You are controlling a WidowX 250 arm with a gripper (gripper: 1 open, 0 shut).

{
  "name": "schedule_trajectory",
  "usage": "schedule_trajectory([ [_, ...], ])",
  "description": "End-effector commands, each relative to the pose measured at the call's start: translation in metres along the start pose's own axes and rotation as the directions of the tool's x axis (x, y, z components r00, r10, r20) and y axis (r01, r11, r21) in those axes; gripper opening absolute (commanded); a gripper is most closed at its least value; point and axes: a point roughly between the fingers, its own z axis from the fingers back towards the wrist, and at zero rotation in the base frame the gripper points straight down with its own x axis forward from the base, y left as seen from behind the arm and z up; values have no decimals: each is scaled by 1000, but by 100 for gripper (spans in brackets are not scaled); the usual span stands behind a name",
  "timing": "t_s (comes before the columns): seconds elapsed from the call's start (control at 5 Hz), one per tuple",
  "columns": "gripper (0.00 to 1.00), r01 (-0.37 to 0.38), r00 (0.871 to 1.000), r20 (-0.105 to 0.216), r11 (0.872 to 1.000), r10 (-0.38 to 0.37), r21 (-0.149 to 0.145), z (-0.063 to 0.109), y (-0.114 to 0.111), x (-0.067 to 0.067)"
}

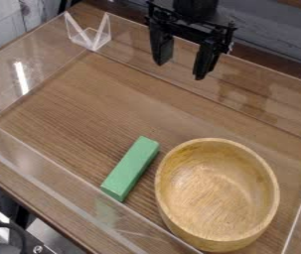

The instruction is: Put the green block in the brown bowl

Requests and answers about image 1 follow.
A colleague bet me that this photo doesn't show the brown wooden bowl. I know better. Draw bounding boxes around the brown wooden bowl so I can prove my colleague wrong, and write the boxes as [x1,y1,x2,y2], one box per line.
[155,138,280,253]

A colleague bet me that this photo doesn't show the grey metal device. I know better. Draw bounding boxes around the grey metal device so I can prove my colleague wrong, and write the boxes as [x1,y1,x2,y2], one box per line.
[0,205,86,254]

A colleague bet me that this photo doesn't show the clear acrylic tray wall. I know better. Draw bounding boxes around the clear acrylic tray wall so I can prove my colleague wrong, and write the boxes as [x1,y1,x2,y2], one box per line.
[0,5,301,254]

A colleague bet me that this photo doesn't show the black cable under table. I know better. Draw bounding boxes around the black cable under table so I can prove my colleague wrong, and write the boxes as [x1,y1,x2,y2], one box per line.
[0,221,29,254]

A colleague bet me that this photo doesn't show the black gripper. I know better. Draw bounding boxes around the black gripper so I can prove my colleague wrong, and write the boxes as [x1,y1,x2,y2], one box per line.
[146,0,237,80]

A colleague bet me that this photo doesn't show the green rectangular block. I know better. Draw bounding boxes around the green rectangular block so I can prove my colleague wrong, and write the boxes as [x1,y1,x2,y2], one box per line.
[100,136,159,201]

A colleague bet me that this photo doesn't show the clear acrylic corner bracket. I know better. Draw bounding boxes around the clear acrylic corner bracket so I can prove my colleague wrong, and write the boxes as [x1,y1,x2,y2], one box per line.
[64,12,111,52]

